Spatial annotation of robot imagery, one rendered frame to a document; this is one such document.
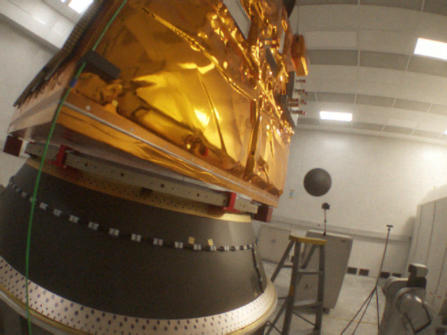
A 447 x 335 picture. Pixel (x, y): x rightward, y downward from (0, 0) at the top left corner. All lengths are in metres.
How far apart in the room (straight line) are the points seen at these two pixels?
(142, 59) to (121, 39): 0.09
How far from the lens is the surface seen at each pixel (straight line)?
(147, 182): 0.84
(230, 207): 1.01
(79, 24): 0.72
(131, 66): 0.64
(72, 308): 0.82
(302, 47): 2.62
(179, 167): 0.82
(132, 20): 0.69
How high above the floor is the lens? 1.67
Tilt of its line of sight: 10 degrees up
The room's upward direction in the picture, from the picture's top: 13 degrees clockwise
